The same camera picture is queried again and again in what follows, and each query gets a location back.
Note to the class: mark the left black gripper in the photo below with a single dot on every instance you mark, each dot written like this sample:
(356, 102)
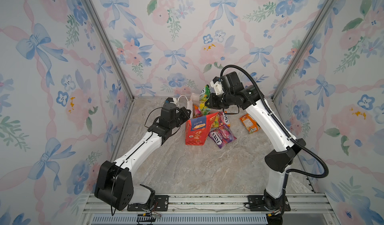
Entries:
(181, 111)

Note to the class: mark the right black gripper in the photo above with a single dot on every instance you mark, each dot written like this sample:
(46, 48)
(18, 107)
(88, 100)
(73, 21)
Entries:
(211, 99)

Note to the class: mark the red pink paper bag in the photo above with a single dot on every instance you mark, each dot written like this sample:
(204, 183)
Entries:
(198, 129)

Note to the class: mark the green snack bag small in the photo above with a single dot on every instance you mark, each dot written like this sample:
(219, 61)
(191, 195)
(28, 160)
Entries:
(203, 98)

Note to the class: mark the orange snack bag front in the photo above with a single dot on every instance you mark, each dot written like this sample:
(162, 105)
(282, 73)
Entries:
(197, 111)

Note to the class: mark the orange snack bag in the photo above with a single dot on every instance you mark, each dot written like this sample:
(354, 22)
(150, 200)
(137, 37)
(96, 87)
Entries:
(197, 111)
(249, 123)

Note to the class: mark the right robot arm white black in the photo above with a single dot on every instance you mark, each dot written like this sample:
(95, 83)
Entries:
(284, 151)

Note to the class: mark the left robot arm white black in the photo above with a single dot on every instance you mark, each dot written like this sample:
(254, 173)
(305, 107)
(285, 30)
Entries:
(115, 185)

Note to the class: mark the pink yellow Fox's candy bag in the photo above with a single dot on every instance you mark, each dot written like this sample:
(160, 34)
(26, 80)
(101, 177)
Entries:
(221, 119)

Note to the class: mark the orange snack bag rear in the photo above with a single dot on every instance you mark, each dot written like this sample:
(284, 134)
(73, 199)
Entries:
(249, 123)

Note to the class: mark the purple Fox's candy bag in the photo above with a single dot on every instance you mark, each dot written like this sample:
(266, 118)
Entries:
(222, 136)

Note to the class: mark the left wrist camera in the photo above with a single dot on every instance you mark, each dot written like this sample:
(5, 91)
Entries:
(171, 100)

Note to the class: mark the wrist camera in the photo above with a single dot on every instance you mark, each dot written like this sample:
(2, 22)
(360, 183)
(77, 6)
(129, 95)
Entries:
(217, 86)
(171, 100)

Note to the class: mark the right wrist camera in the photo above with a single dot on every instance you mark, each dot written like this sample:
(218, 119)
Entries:
(217, 86)

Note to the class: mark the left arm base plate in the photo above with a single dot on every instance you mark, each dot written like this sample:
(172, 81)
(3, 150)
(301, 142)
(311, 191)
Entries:
(157, 203)

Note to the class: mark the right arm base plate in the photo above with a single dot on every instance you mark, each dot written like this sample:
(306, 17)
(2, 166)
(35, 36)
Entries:
(266, 203)

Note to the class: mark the aluminium mounting rail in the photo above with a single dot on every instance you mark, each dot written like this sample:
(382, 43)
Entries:
(213, 209)

